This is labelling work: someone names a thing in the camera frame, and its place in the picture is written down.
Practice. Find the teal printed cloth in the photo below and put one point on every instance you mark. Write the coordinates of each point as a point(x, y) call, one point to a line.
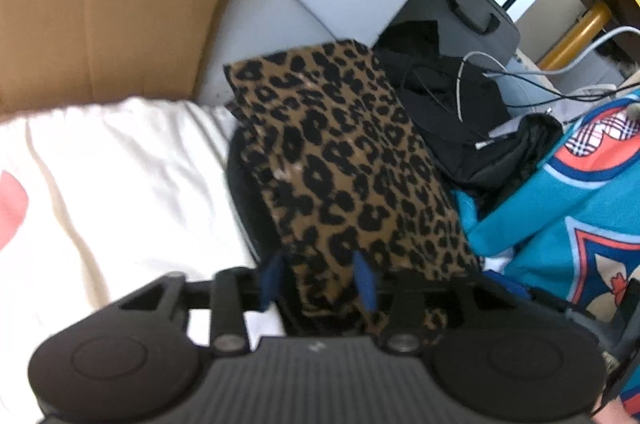
point(540, 214)

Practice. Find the brown cardboard box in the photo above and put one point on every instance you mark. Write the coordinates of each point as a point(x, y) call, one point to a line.
point(110, 3)

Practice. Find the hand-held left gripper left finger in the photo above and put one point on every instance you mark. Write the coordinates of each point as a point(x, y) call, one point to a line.
point(270, 284)

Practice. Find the yellow table base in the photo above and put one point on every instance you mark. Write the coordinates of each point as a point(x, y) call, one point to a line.
point(585, 28)

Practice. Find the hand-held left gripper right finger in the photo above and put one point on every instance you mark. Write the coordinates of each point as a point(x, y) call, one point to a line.
point(365, 284)

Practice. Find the leopard print skirt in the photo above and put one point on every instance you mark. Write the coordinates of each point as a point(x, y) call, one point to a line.
point(340, 163)

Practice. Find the white printed blanket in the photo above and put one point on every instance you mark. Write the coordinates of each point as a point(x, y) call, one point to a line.
point(125, 184)

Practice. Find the black cloth pile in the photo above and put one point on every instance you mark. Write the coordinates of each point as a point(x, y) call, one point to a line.
point(440, 113)

